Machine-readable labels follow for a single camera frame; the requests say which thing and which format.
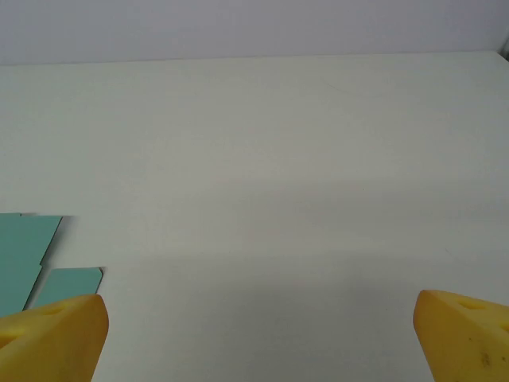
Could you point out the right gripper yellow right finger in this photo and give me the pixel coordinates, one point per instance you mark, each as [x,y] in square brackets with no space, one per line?
[465,342]

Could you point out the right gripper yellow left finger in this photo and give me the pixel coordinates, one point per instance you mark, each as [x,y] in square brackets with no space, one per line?
[51,342]

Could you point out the teal cardboard box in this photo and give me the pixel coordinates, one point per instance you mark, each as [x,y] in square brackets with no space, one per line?
[20,246]

